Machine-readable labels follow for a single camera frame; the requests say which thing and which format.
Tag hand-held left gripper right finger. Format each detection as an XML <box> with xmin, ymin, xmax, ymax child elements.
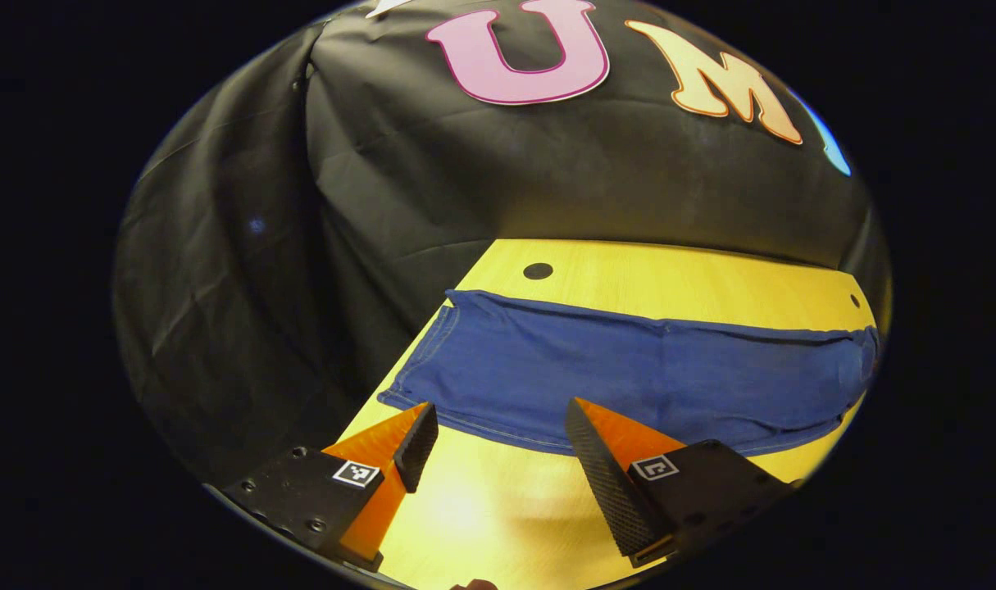
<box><xmin>564</xmin><ymin>397</ymin><xmax>798</xmax><ymax>569</ymax></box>

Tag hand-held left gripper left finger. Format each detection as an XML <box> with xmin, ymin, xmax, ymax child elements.
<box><xmin>219</xmin><ymin>402</ymin><xmax>440</xmax><ymax>573</ymax></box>

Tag blue denim jeans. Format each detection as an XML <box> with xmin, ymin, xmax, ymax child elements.
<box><xmin>377</xmin><ymin>289</ymin><xmax>880</xmax><ymax>458</ymax></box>

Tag black backdrop cloth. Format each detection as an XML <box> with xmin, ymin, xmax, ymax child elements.
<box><xmin>112</xmin><ymin>0</ymin><xmax>893</xmax><ymax>486</ymax></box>

